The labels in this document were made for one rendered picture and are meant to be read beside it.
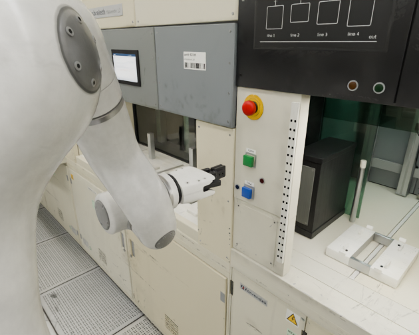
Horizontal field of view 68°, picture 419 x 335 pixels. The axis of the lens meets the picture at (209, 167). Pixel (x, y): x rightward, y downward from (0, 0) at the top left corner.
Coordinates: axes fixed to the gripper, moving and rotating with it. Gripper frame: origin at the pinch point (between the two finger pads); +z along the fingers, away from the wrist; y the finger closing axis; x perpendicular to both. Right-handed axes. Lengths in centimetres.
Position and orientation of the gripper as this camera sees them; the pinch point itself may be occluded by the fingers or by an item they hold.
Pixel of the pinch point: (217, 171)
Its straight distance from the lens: 80.5
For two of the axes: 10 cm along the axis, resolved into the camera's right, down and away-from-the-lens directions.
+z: 7.3, -2.6, 6.4
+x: 0.0, -9.3, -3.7
